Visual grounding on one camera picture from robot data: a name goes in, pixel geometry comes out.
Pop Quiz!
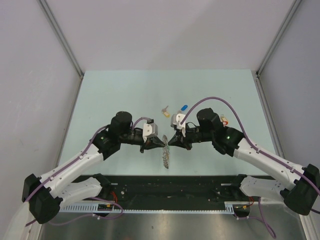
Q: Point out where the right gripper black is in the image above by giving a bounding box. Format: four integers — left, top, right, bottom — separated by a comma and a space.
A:
168, 123, 214, 151

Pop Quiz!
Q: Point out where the round metal keyring disc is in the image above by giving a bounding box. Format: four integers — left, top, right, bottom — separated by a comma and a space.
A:
162, 134, 170, 169

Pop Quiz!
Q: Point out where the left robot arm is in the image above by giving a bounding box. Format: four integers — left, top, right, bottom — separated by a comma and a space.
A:
22, 111, 165, 224

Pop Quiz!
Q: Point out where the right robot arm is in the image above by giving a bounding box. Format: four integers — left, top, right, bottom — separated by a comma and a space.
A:
168, 108, 320, 216

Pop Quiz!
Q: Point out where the key with yellow tag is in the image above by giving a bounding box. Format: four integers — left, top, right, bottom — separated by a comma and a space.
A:
161, 105, 171, 118

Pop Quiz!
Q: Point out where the key with blue tag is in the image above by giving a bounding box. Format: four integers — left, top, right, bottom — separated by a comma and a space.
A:
177, 104, 188, 113

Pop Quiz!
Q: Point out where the key with red tag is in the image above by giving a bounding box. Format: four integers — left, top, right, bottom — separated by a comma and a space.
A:
220, 114, 229, 126

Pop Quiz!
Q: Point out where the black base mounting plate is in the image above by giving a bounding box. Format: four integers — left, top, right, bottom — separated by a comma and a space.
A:
82, 174, 261, 204

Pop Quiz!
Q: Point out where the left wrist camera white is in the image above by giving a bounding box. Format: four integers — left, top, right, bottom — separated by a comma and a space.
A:
142, 118, 158, 141

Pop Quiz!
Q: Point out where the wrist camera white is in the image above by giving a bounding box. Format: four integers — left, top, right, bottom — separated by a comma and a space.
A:
170, 113, 186, 137
142, 118, 158, 141

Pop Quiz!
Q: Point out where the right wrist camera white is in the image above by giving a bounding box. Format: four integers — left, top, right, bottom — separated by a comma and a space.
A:
170, 113, 186, 137

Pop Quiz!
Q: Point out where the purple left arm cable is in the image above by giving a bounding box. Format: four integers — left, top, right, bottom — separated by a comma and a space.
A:
24, 116, 153, 227

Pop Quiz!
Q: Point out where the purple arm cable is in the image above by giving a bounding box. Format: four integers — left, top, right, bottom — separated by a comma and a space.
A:
24, 116, 153, 227
179, 96, 320, 238

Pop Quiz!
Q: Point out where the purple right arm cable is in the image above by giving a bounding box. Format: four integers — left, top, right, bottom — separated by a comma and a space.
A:
179, 96, 320, 238

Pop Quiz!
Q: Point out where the slotted cable duct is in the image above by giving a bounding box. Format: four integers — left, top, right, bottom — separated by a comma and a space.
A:
59, 201, 240, 215

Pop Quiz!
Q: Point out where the left aluminium frame post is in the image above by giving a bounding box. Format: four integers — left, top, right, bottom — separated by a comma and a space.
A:
36, 0, 84, 79

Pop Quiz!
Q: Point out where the aluminium frame post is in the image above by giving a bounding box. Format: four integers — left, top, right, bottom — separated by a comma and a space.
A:
255, 0, 304, 78
36, 0, 84, 79

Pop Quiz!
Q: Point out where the right aluminium frame post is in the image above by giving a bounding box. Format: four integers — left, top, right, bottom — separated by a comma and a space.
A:
255, 0, 304, 78

